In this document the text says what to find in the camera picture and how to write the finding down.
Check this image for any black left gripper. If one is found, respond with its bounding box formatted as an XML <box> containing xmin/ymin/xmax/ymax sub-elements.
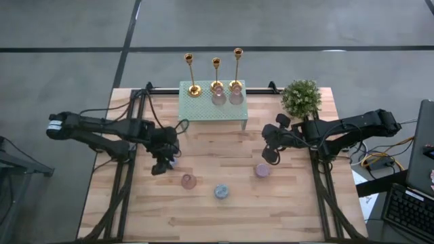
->
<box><xmin>146</xmin><ymin>127</ymin><xmax>180</xmax><ymax>177</ymax></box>

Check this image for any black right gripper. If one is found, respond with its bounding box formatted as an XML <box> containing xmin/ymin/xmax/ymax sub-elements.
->
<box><xmin>261</xmin><ymin>113</ymin><xmax>302</xmax><ymax>166</ymax></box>

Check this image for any purple candle holder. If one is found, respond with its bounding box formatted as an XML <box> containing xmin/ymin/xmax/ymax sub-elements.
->
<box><xmin>254</xmin><ymin>163</ymin><xmax>271</xmax><ymax>179</ymax></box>

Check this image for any pink glass candle holder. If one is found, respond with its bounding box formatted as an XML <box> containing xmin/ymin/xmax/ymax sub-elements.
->
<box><xmin>210</xmin><ymin>85</ymin><xmax>227</xmax><ymax>106</ymax></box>
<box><xmin>180</xmin><ymin>173</ymin><xmax>198</xmax><ymax>190</ymax></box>
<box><xmin>228</xmin><ymin>84</ymin><xmax>245</xmax><ymax>106</ymax></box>

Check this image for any gold metal candlestick holder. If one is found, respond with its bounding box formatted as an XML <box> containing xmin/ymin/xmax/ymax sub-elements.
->
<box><xmin>229</xmin><ymin>47</ymin><xmax>244</xmax><ymax>93</ymax></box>
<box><xmin>210</xmin><ymin>57</ymin><xmax>225</xmax><ymax>94</ymax></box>
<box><xmin>183</xmin><ymin>53</ymin><xmax>203</xmax><ymax>98</ymax></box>

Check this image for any blue grey patterned candle holder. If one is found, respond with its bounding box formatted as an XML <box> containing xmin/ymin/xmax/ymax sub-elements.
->
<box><xmin>214</xmin><ymin>184</ymin><xmax>230</xmax><ymax>200</ymax></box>

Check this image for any green artificial potted plant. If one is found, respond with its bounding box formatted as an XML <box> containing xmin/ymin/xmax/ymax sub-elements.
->
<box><xmin>280</xmin><ymin>79</ymin><xmax>322</xmax><ymax>119</ymax></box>

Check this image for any green perforated metal shelf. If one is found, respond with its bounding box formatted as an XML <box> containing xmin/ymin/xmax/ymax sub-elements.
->
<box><xmin>177</xmin><ymin>79</ymin><xmax>249</xmax><ymax>132</ymax></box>

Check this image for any black power adapter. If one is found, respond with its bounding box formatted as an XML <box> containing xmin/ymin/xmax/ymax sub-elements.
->
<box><xmin>368</xmin><ymin>158</ymin><xmax>396</xmax><ymax>173</ymax></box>

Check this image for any black side desk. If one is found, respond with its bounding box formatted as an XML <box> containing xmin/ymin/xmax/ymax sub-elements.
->
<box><xmin>355</xmin><ymin>169</ymin><xmax>434</xmax><ymax>244</ymax></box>

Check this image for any white paper sheet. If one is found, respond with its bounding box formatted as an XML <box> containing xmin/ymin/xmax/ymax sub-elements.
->
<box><xmin>351</xmin><ymin>169</ymin><xmax>380</xmax><ymax>223</ymax></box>

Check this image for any dark metal stand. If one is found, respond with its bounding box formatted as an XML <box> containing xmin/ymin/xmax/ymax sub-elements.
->
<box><xmin>0</xmin><ymin>135</ymin><xmax>56</xmax><ymax>244</ymax></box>

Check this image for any grey laptop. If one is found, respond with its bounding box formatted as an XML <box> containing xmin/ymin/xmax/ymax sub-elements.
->
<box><xmin>406</xmin><ymin>99</ymin><xmax>434</xmax><ymax>197</ymax></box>

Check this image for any black keyboard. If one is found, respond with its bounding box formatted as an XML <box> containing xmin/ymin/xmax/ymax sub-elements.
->
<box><xmin>381</xmin><ymin>182</ymin><xmax>434</xmax><ymax>243</ymax></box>

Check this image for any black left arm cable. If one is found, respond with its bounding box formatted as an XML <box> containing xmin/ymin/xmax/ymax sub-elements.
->
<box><xmin>77</xmin><ymin>89</ymin><xmax>191</xmax><ymax>136</ymax></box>

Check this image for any black aluminium table frame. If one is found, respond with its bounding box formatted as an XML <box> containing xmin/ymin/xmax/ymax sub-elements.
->
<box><xmin>77</xmin><ymin>81</ymin><xmax>369</xmax><ymax>244</ymax></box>

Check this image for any yellow cable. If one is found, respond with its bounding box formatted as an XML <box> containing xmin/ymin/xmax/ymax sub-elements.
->
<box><xmin>361</xmin><ymin>135</ymin><xmax>416</xmax><ymax>172</ymax></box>

